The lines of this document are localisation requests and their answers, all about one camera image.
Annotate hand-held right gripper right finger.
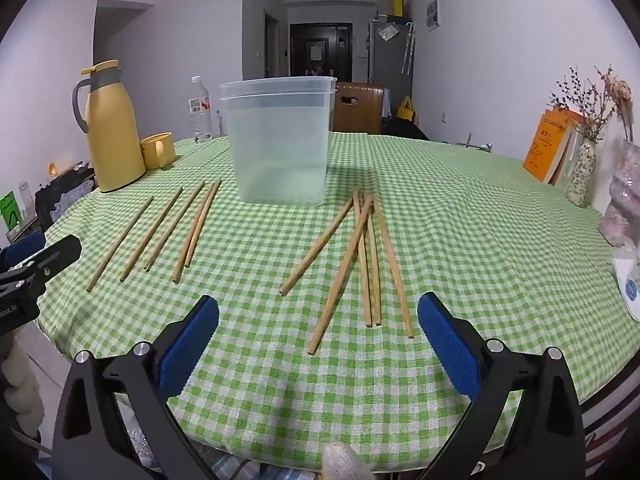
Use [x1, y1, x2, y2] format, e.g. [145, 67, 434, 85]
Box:
[417, 291, 587, 480]

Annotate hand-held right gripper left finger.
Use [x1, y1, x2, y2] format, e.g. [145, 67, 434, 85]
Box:
[51, 295, 221, 480]

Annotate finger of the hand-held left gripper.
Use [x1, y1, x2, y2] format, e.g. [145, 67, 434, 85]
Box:
[10, 235, 82, 291]
[0, 232, 46, 268]

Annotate person's left hand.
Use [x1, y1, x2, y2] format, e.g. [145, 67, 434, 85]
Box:
[0, 342, 45, 438]

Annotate person's right hand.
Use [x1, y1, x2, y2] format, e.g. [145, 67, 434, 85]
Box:
[322, 441, 373, 480]

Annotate green sign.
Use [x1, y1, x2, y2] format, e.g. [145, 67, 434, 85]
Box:
[0, 191, 23, 233]

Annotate dark clothes pile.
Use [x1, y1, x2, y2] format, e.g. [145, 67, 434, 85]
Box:
[35, 162, 96, 231]

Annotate green checked tablecloth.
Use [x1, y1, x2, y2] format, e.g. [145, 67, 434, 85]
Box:
[37, 132, 618, 471]

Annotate yellow thermos jug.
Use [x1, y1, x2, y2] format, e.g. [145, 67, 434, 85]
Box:
[72, 60, 147, 193]

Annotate yellow mug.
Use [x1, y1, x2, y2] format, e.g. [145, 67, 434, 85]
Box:
[140, 133, 177, 170]

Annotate striped cloth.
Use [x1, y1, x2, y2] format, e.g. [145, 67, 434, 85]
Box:
[582, 375, 640, 480]

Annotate white packet blue label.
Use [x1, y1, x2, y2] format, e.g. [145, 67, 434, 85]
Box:
[611, 247, 640, 321]

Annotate clear water bottle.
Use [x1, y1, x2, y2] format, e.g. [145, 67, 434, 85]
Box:
[188, 76, 213, 144]

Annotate metal rack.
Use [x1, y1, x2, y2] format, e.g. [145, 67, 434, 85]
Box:
[452, 132, 493, 153]

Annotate speckled vase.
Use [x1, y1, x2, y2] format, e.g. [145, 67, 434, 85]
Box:
[566, 140, 597, 208]

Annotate black bag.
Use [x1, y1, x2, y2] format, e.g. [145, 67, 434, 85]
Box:
[382, 117, 431, 141]

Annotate pale upright books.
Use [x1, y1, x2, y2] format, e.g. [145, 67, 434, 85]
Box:
[550, 130, 586, 186]

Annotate orange book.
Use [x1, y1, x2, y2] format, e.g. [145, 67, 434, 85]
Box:
[523, 110, 581, 181]

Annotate pink ruffled vase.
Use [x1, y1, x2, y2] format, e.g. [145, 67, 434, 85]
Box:
[598, 140, 640, 248]

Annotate wooden chair back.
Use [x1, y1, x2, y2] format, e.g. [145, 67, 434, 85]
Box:
[332, 82, 386, 135]

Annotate dried flower branches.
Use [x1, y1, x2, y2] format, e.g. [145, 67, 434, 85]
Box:
[552, 66, 618, 143]

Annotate grey fridge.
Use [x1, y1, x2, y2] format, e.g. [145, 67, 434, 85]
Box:
[369, 19, 414, 106]

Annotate white folded umbrella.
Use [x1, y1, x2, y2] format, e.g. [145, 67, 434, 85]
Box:
[401, 22, 416, 75]

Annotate interior door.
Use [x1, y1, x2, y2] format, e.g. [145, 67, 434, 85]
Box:
[265, 10, 280, 78]

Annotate wilted roses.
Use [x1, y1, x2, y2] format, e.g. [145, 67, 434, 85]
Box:
[594, 65, 636, 141]

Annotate dark entrance door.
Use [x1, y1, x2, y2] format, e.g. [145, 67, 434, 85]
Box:
[290, 23, 352, 82]

